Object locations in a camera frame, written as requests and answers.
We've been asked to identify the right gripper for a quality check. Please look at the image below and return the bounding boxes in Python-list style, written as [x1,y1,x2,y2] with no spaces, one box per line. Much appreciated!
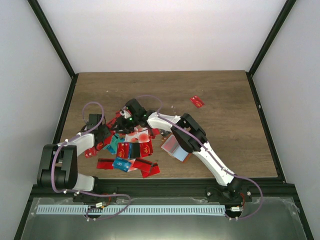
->
[111,115,140,135]

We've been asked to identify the brown leather card holder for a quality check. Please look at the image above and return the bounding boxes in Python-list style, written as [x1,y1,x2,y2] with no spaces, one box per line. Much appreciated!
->
[160,133,191,163]

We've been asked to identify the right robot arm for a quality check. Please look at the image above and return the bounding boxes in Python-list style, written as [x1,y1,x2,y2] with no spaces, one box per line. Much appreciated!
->
[112,98,242,202]

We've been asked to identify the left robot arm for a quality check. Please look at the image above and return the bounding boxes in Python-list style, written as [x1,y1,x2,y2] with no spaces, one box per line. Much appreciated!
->
[37,114,111,202]

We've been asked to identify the white card red circle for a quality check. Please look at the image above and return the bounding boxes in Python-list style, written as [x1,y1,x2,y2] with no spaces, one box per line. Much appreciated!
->
[124,130,150,143]

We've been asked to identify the blue bank card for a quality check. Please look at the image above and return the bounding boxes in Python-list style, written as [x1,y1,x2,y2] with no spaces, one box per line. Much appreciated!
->
[112,157,132,173]

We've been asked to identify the red striped card front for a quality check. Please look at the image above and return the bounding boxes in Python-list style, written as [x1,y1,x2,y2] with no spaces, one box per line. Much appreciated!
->
[141,163,160,179]

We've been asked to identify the lone red VIP card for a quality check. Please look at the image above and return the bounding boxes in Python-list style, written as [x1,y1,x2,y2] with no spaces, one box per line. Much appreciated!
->
[190,95,205,109]

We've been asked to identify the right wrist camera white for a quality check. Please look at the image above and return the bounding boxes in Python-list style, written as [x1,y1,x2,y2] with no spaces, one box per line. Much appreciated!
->
[119,107,131,119]

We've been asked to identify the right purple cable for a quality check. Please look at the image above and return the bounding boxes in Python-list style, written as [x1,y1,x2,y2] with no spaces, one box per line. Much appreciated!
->
[134,94,264,221]

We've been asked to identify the purple cable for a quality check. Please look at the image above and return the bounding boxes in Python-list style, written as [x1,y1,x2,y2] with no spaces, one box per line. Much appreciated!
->
[51,101,132,222]
[134,94,264,221]

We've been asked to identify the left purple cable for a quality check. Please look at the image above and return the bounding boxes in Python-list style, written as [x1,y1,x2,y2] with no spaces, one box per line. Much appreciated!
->
[51,101,132,222]

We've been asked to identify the black frame front beam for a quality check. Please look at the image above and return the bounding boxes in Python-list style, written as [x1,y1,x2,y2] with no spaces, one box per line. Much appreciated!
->
[32,176,296,201]

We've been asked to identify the light blue slotted rail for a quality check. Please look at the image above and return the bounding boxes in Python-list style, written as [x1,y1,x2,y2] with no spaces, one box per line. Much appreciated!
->
[36,204,226,216]

